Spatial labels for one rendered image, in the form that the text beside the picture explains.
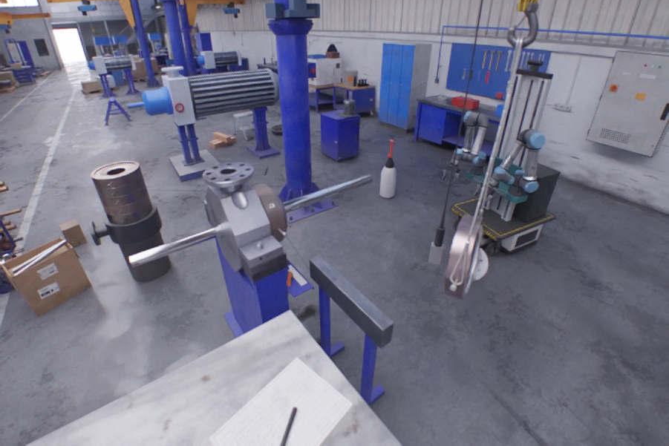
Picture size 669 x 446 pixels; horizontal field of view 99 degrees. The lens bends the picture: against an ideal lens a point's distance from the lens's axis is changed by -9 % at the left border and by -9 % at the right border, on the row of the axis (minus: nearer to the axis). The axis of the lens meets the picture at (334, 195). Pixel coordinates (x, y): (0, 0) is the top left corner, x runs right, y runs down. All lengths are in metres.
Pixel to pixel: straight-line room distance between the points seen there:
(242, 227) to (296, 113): 2.13
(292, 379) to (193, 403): 0.38
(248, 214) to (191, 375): 0.75
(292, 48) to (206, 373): 2.87
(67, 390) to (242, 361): 1.69
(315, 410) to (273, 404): 0.16
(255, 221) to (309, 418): 0.90
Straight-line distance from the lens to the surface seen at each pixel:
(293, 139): 3.62
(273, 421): 1.35
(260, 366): 1.47
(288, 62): 3.45
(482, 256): 1.81
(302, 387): 1.39
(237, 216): 1.63
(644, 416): 3.00
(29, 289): 3.52
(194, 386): 1.49
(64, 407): 2.88
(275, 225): 1.75
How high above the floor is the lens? 2.09
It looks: 29 degrees down
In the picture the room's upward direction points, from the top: straight up
